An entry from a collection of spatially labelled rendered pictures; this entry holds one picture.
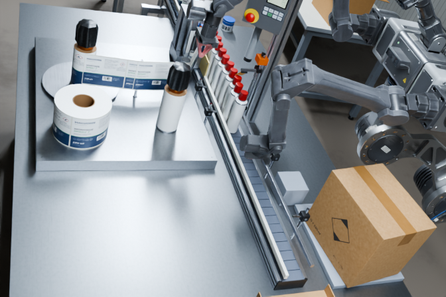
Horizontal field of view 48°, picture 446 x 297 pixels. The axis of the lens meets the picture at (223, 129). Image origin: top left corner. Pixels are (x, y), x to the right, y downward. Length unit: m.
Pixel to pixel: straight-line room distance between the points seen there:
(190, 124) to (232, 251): 0.61
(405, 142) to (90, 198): 1.17
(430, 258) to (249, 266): 1.93
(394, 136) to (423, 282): 1.54
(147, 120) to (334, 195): 0.81
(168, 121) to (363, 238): 0.85
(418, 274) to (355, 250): 1.62
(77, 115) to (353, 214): 0.99
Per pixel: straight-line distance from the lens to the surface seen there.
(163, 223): 1.75
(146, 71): 2.08
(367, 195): 1.74
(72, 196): 1.78
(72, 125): 1.81
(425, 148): 2.06
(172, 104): 1.92
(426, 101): 1.62
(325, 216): 1.82
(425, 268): 3.40
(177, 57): 2.38
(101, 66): 2.06
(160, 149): 1.93
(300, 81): 1.34
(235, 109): 2.03
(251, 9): 2.03
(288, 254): 1.75
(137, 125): 2.01
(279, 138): 1.67
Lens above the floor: 2.17
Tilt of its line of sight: 38 degrees down
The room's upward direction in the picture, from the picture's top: 19 degrees clockwise
